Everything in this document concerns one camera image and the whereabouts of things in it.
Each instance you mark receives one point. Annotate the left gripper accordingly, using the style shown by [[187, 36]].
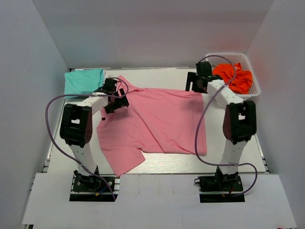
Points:
[[122, 102]]

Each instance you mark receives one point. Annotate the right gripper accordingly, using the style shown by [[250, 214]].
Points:
[[192, 77]]

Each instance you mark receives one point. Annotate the pink t-shirt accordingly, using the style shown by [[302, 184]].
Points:
[[156, 121]]

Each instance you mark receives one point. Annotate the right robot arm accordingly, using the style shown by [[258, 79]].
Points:
[[239, 115]]

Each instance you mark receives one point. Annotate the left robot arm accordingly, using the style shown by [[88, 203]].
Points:
[[76, 125]]

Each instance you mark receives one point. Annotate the white folded cloth under teal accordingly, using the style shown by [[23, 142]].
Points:
[[107, 76]]

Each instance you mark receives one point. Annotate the white plastic basket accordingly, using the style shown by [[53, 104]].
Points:
[[233, 58]]

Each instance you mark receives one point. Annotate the folded teal t-shirt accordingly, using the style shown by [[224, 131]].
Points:
[[83, 81]]

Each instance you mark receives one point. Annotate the orange t-shirt in basket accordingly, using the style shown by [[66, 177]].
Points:
[[243, 80]]

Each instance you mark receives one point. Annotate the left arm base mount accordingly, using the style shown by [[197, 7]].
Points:
[[93, 189]]

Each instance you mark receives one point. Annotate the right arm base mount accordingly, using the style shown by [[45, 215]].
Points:
[[210, 191]]

